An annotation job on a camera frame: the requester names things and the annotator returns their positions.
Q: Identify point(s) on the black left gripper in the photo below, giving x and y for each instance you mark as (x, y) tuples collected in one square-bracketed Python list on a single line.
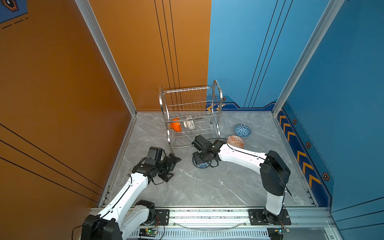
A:
[(171, 164)]

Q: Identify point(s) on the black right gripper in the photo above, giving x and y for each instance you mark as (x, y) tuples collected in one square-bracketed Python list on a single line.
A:
[(195, 157)]

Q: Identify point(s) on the blue white floral bowl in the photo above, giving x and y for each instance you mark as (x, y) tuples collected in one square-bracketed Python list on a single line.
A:
[(203, 165)]

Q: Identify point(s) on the red patterned ceramic bowl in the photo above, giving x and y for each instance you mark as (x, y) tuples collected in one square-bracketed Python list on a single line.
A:
[(236, 141)]

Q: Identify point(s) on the white brown patterned bowl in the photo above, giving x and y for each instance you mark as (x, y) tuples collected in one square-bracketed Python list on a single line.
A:
[(189, 124)]

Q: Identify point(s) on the orange plastic bowl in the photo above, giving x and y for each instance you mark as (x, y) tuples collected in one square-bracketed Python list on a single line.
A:
[(176, 125)]

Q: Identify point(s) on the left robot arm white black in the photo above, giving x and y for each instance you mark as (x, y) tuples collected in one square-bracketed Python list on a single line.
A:
[(116, 221)]

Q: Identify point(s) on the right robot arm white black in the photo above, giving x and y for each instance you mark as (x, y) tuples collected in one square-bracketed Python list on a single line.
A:
[(270, 166)]

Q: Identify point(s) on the steel two-tier dish rack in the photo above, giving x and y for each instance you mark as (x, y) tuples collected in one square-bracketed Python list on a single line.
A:
[(201, 104)]

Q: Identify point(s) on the dark blue patterned bowl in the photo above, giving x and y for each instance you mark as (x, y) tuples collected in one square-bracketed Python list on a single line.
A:
[(242, 130)]

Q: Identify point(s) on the green circuit board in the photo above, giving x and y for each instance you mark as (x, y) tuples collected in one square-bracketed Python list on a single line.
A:
[(148, 234)]

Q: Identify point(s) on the small right circuit board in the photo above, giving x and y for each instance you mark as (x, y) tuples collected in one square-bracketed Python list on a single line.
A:
[(282, 231)]

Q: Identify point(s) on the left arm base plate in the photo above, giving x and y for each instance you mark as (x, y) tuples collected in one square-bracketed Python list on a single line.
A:
[(157, 215)]

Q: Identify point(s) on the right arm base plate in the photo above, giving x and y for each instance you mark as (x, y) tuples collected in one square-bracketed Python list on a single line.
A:
[(259, 217)]

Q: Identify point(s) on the aluminium front rail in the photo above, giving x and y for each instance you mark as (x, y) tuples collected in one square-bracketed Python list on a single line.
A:
[(224, 223)]

